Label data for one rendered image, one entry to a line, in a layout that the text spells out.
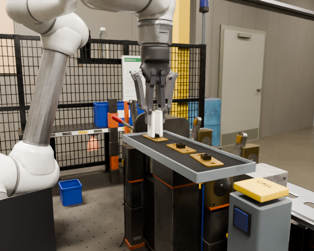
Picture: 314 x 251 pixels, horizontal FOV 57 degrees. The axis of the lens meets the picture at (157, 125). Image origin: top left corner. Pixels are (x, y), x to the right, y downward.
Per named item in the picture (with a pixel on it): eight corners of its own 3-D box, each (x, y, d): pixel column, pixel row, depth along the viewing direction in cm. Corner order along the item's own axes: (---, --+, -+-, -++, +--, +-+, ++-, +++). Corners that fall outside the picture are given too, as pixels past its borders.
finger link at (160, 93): (152, 69, 78) (157, 68, 78) (156, 110, 80) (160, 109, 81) (160, 69, 74) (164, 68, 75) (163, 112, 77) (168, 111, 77)
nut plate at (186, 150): (197, 152, 65) (197, 147, 65) (182, 154, 64) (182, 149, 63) (178, 144, 73) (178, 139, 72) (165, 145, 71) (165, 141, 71)
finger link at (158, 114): (154, 110, 79) (157, 109, 80) (155, 135, 80) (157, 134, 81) (160, 111, 77) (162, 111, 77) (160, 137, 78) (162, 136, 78)
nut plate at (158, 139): (169, 140, 76) (169, 136, 76) (156, 142, 74) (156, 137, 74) (153, 134, 83) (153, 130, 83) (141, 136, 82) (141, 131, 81)
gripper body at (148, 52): (146, 43, 69) (147, 82, 71) (176, 45, 73) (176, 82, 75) (133, 46, 76) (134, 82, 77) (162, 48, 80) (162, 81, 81)
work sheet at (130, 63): (153, 101, 202) (153, 56, 197) (122, 102, 192) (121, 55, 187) (151, 101, 204) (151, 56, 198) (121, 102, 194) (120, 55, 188)
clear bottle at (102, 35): (110, 59, 191) (109, 27, 187) (100, 59, 188) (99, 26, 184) (107, 59, 196) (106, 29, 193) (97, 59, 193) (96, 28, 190)
